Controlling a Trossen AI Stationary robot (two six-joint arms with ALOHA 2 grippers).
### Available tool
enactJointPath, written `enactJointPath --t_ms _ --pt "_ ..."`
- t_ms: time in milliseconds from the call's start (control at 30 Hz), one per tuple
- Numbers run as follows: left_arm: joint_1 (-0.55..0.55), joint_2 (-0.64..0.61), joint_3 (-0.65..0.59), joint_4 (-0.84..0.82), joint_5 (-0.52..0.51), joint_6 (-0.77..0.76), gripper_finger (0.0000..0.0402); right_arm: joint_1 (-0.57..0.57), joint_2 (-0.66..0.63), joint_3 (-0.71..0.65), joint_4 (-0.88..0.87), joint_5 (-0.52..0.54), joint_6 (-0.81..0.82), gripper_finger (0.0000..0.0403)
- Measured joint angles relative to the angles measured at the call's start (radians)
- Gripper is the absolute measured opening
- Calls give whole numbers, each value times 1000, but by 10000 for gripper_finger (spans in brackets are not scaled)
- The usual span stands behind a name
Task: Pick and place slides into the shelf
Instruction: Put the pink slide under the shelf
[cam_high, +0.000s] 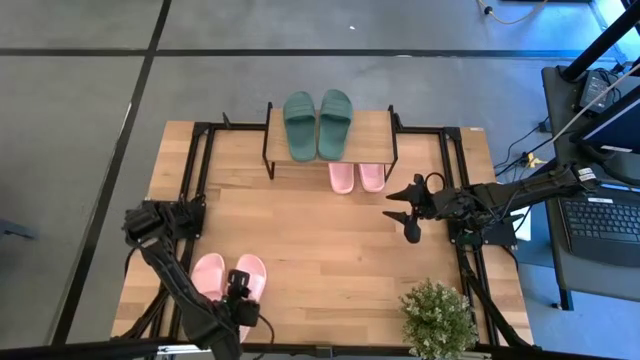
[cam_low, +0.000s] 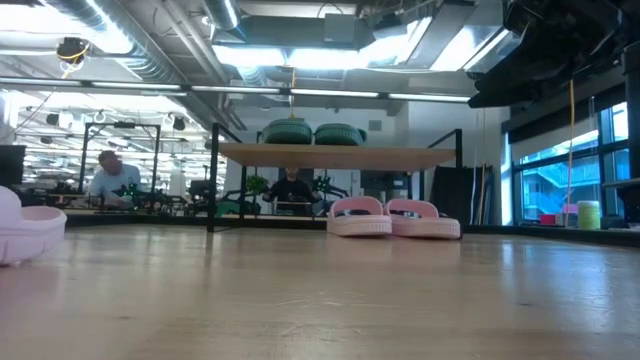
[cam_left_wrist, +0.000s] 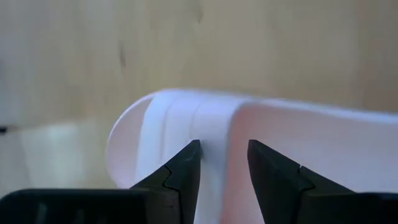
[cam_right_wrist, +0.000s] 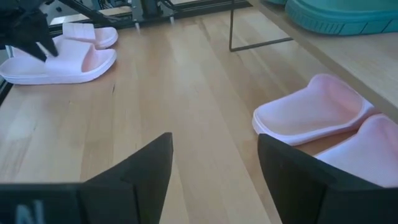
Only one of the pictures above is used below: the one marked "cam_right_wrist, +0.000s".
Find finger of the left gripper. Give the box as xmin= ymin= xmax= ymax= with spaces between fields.
xmin=34 ymin=15 xmax=59 ymax=58
xmin=6 ymin=34 xmax=47 ymax=62

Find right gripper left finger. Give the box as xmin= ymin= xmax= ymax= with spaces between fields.
xmin=77 ymin=132 xmax=174 ymax=224

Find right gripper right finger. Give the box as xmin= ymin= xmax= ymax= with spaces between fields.
xmin=257 ymin=134 xmax=358 ymax=224

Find pink rubber slide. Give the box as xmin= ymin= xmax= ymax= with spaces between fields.
xmin=52 ymin=22 xmax=119 ymax=50
xmin=251 ymin=73 xmax=377 ymax=147
xmin=313 ymin=113 xmax=398 ymax=189
xmin=0 ymin=37 xmax=118 ymax=85

